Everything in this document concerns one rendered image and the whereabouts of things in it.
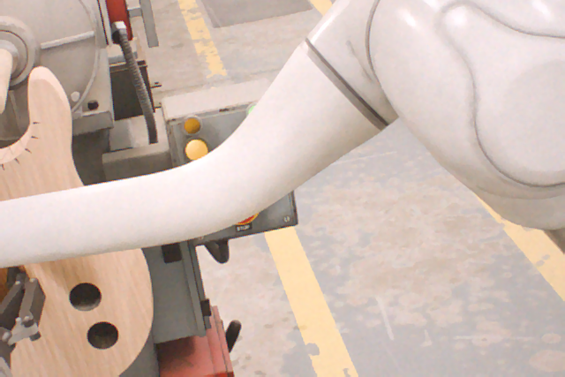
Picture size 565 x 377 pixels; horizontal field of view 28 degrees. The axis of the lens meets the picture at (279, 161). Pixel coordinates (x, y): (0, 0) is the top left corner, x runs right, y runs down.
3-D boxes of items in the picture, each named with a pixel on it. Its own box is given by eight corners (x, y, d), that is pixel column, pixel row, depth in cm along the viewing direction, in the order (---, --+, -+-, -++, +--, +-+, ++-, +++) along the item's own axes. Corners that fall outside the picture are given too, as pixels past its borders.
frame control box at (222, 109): (151, 224, 183) (119, 76, 173) (279, 198, 185) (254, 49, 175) (161, 295, 160) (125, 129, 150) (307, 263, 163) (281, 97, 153)
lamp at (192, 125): (183, 138, 153) (178, 116, 152) (204, 133, 153) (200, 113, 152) (183, 139, 152) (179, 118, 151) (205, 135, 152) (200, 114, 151)
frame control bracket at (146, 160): (107, 177, 168) (101, 153, 166) (230, 151, 170) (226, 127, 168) (108, 186, 164) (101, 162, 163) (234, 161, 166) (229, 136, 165)
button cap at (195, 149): (186, 159, 155) (183, 139, 154) (208, 154, 155) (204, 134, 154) (187, 162, 154) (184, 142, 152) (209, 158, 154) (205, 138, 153)
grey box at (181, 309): (149, 305, 200) (83, 11, 179) (207, 293, 201) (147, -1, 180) (154, 348, 186) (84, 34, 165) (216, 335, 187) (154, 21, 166)
